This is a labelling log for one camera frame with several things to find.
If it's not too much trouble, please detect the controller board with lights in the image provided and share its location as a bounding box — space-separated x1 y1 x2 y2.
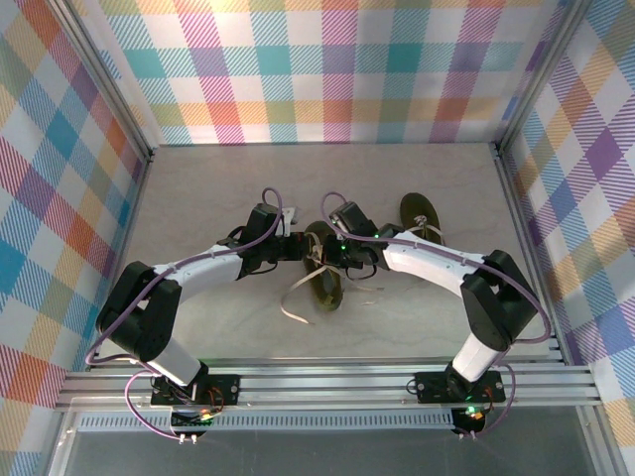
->
170 407 220 431
451 405 490 433

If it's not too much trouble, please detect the aluminium mounting rail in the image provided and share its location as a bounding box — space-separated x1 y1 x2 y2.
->
53 356 602 414

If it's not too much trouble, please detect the perforated metal cable tray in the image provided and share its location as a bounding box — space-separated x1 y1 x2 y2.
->
72 414 456 432

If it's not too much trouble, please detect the aluminium corner post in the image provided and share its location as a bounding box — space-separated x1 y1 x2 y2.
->
494 0 594 158
52 0 156 163

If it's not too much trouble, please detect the aluminium frame leg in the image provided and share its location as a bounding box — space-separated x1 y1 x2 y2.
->
579 406 624 476
47 411 83 476

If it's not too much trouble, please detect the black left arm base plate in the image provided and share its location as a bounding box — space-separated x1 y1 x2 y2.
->
150 374 242 406

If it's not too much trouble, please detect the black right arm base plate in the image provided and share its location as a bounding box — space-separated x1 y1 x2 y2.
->
414 370 507 404

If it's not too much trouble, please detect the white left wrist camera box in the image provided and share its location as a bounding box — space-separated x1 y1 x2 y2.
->
283 205 302 237

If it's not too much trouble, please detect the olive green canvas shoe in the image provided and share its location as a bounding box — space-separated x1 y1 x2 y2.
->
399 192 446 249
301 220 347 314

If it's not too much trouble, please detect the aluminium side rail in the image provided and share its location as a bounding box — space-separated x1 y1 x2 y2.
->
493 146 572 368
86 148 158 371

